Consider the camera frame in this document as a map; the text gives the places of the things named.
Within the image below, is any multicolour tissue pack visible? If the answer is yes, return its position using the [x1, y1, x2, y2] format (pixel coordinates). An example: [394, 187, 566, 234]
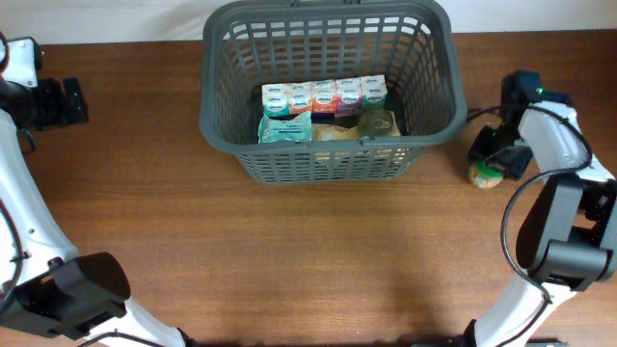
[261, 75, 389, 120]

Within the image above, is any tan paper pouch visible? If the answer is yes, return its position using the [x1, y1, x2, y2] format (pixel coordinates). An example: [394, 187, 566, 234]
[312, 111, 401, 165]

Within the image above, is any silver tin can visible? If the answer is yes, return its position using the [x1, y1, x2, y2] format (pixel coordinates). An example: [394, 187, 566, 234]
[358, 109, 394, 138]

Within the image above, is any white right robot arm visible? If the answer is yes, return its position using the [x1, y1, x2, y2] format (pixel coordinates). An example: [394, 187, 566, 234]
[455, 70, 616, 347]

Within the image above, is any grey plastic basket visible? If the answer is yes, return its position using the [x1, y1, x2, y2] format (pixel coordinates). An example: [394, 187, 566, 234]
[199, 0, 467, 184]

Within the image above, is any green lid jar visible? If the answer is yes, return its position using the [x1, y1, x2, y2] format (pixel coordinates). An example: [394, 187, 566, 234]
[469, 160, 503, 189]

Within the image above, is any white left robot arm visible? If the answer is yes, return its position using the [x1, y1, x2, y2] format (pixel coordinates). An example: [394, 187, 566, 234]
[1, 37, 196, 346]

